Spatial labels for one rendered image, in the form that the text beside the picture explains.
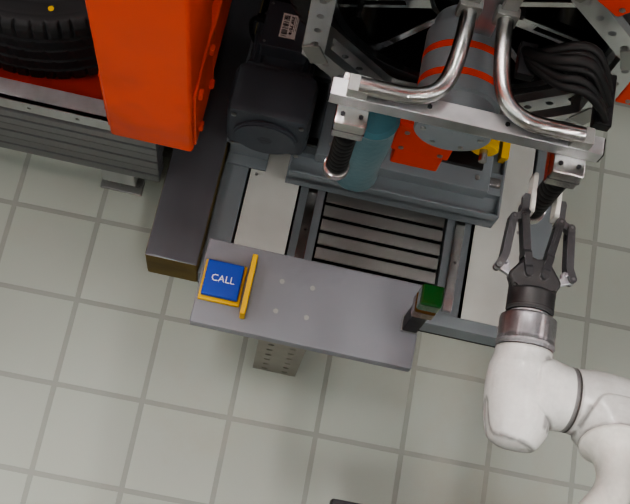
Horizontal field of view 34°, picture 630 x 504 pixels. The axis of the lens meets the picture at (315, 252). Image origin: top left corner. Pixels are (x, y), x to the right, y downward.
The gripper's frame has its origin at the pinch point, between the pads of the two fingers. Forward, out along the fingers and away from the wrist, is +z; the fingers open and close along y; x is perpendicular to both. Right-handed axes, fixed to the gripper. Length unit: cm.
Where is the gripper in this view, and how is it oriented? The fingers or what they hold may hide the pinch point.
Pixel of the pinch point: (544, 197)
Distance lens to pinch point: 173.8
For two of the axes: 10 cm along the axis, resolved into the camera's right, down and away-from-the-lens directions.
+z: 1.9, -9.2, 3.3
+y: 9.8, 2.2, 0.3
